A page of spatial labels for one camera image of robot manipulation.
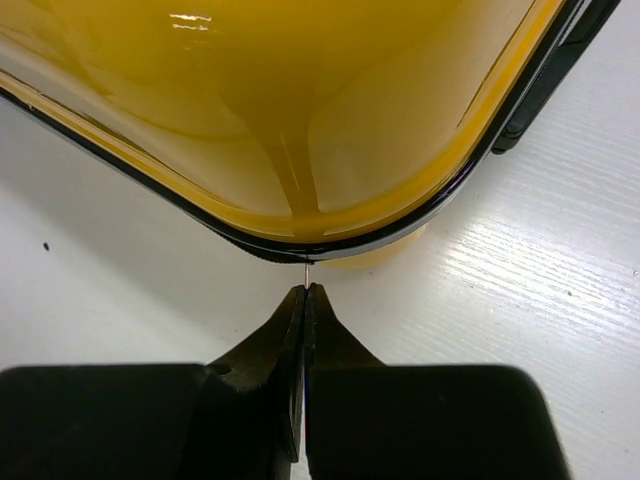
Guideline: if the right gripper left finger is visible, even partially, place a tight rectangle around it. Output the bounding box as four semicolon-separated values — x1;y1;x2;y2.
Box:
1;286;306;479

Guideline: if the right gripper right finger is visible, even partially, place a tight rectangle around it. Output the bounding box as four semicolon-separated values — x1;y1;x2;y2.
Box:
304;284;565;479

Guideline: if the yellow hard-shell suitcase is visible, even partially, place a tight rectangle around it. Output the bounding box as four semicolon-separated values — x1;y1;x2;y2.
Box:
1;1;616;265

